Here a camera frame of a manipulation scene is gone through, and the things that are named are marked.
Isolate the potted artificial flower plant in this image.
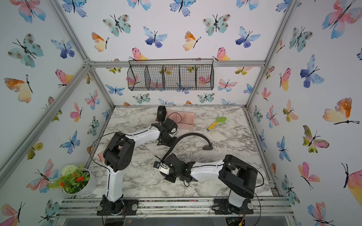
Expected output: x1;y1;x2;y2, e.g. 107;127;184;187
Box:
48;165;97;196

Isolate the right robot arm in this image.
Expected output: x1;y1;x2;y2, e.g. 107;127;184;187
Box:
153;154;259;216

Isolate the pink compartment storage tray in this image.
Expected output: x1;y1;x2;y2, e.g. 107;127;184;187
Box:
166;110;195;131

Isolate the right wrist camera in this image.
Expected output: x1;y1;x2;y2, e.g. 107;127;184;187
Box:
153;161;170;175

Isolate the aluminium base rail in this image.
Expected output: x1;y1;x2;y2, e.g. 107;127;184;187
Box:
57;196;294;218

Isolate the black belt coil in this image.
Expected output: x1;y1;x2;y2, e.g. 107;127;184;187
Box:
159;132;214;181

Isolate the black wire wall basket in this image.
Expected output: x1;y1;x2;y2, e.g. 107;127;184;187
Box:
126;58;215;93

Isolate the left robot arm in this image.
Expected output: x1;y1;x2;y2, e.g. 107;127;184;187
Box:
97;118;177;216

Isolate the green yellow toy shovel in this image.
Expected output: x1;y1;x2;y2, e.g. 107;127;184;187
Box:
207;117;227;131

